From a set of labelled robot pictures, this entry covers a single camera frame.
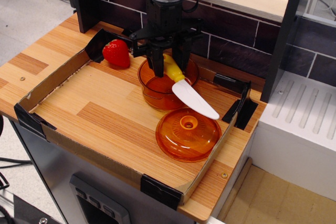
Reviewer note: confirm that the orange transparent pot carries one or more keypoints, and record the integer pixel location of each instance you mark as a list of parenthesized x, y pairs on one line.
[(157, 91)]

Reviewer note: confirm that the dark grey vertical post right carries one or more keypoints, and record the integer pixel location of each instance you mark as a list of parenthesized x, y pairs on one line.
[(286, 37)]

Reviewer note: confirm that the red toy strawberry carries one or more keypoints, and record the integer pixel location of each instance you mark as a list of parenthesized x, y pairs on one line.
[(116, 52)]

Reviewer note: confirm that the white toy sink drainboard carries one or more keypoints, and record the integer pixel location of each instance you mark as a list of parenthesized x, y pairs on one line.
[(295, 136)]

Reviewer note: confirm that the yellow handled white toy knife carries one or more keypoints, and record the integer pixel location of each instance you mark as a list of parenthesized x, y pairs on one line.
[(184, 91)]

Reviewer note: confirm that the orange transparent pot lid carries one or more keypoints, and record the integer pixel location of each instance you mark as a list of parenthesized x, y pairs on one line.
[(186, 135)]

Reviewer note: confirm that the cardboard fence with black tape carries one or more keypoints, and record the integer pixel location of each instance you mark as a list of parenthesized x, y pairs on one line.
[(98, 112)]

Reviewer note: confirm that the grey oven control panel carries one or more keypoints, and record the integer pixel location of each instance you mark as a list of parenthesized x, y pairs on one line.
[(96, 206)]

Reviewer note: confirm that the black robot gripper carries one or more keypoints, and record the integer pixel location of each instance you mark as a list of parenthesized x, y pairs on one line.
[(166, 28)]

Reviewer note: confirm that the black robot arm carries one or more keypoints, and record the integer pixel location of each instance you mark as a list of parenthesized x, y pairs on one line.
[(166, 29)]

